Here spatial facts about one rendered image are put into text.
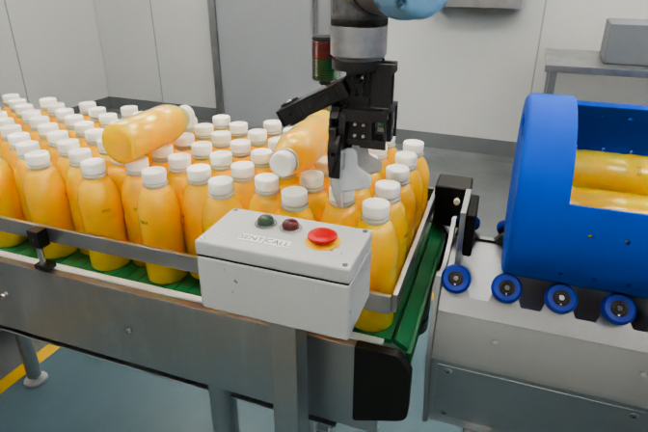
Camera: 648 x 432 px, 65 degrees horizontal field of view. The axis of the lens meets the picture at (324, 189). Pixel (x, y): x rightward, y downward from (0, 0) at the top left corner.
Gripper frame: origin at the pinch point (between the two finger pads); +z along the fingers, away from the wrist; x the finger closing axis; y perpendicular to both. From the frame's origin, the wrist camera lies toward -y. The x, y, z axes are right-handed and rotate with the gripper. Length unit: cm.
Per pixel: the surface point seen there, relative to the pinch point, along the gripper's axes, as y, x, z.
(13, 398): -129, 24, 109
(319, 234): 2.6, -16.7, -1.7
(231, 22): -214, 349, 13
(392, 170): 5.8, 9.6, -0.8
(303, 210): -4.7, -4.0, 2.1
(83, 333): -47, -10, 32
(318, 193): -4.7, 2.9, 2.1
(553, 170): 28.5, 0.7, -7.1
